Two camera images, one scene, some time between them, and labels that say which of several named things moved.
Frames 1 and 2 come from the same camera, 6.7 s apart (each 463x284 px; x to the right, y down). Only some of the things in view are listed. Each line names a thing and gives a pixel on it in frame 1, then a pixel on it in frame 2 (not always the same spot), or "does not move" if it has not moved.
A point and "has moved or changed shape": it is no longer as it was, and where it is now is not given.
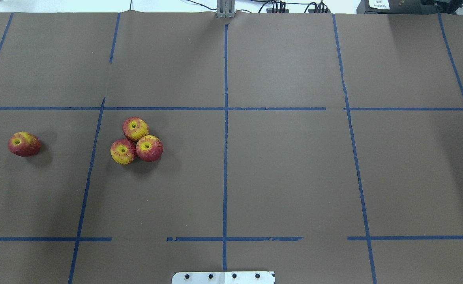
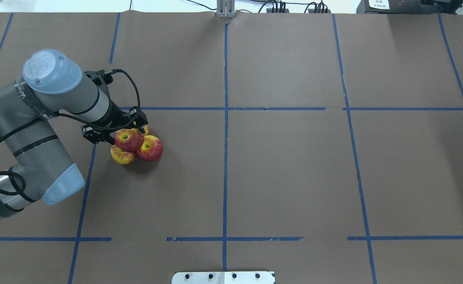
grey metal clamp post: [225, 8] does not move
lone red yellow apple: [24, 144] has moved or changed shape
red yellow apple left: [149, 148] does not move
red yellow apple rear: [122, 151] does not move
